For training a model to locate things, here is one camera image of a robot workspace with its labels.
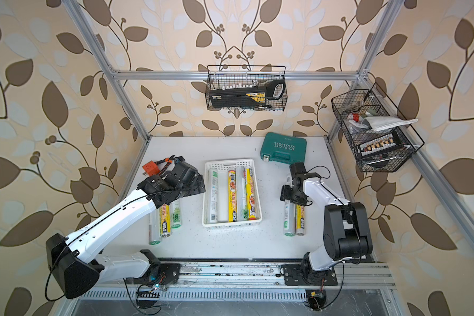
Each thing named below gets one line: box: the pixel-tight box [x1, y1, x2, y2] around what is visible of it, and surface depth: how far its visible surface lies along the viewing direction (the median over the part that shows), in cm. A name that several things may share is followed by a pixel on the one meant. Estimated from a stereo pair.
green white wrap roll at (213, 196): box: [208, 168, 220, 224], surface depth 90 cm
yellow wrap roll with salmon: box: [244, 167, 257, 221], surface depth 93 cm
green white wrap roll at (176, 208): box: [169, 199, 183, 230], surface depth 86 cm
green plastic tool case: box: [260, 131, 308, 166], surface depth 111 cm
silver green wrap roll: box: [284, 173, 297, 237], surface depth 86 cm
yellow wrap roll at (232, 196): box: [227, 169, 237, 223], surface depth 93 cm
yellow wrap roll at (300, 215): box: [295, 204, 306, 237], surface depth 86 cm
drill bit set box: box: [358, 131, 405, 159], surface depth 68 cm
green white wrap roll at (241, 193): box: [235, 165, 247, 222], surface depth 94 cm
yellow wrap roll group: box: [159, 203, 172, 238], surface depth 85 cm
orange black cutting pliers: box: [154, 154, 176, 166], surface depth 110 cm
